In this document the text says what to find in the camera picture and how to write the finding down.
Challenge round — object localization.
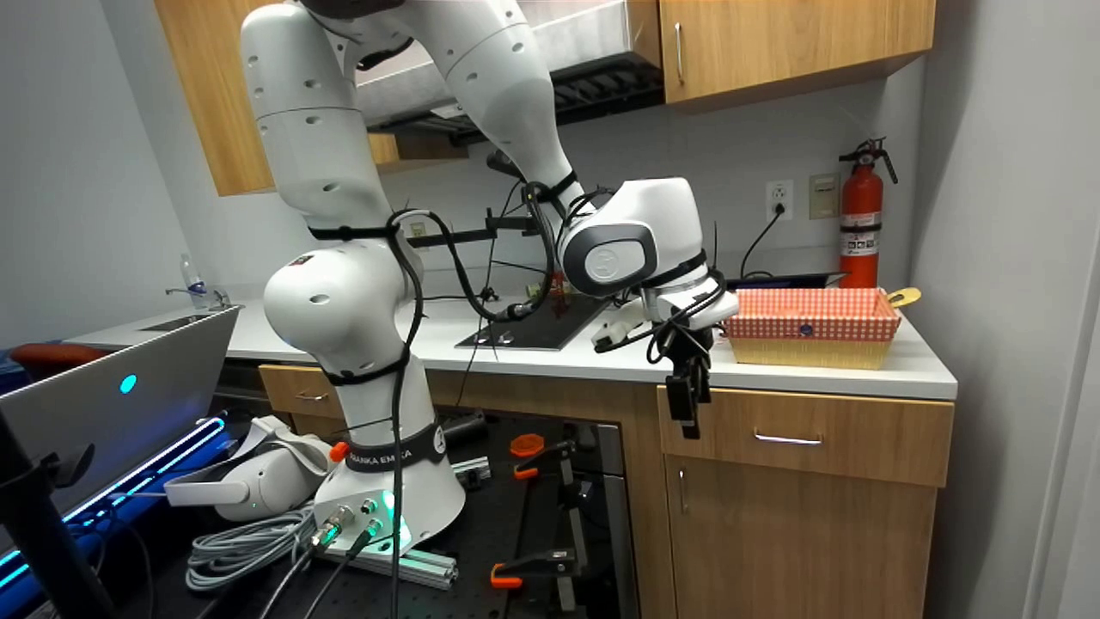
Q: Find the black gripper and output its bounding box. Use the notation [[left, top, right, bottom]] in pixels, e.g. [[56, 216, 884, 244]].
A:
[[656, 320, 715, 444]]

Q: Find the wooden drawer with metal handle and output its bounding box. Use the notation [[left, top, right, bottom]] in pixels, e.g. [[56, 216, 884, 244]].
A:
[[656, 385, 959, 493]]

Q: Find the orange black clamp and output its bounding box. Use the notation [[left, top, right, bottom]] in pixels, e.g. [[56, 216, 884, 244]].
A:
[[490, 547, 578, 595], [507, 430, 580, 485]]

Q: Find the red checkered box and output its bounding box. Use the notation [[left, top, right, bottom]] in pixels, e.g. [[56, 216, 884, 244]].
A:
[[722, 285, 907, 345]]

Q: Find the black cooktop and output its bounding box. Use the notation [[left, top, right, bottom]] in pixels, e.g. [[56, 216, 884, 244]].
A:
[[455, 291, 611, 354]]

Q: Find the wooden lower cabinet door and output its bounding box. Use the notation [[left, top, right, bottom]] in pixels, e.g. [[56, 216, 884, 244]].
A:
[[664, 456, 941, 619]]

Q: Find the red fire extinguisher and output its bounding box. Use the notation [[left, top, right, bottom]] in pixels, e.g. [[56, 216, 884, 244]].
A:
[[836, 133, 902, 289]]

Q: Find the white VR headset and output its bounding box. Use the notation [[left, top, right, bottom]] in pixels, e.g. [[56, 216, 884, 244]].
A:
[[162, 412, 346, 528]]

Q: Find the metal faucet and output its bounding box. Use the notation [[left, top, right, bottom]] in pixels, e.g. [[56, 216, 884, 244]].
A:
[[162, 252, 234, 314]]

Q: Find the grey laptop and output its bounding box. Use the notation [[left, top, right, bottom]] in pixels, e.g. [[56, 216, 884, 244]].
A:
[[0, 307, 244, 518]]

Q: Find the large wooden upper cabinet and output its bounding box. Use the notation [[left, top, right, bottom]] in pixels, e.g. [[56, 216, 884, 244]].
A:
[[152, 0, 407, 201]]

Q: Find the red object behind laptop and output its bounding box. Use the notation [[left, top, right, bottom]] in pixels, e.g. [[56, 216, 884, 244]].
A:
[[3, 340, 91, 370]]

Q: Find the black tripod stand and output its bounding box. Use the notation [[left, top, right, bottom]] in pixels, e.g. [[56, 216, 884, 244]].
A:
[[0, 411, 118, 619]]

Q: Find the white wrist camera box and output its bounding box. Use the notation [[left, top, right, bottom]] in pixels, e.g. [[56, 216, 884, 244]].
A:
[[590, 318, 661, 354]]

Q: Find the black power cable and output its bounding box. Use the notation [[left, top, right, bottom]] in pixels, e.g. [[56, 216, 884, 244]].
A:
[[737, 204, 789, 285]]

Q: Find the white wall outlet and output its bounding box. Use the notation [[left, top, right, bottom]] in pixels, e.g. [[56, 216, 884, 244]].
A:
[[763, 174, 799, 225]]

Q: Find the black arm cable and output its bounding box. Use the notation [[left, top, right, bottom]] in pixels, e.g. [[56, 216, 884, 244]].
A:
[[382, 170, 578, 619]]

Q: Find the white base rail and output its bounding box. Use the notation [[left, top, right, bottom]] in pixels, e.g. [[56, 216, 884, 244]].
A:
[[323, 536, 461, 595]]

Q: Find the grey cable coil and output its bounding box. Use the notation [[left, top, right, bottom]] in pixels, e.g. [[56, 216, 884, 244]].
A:
[[182, 509, 319, 595]]

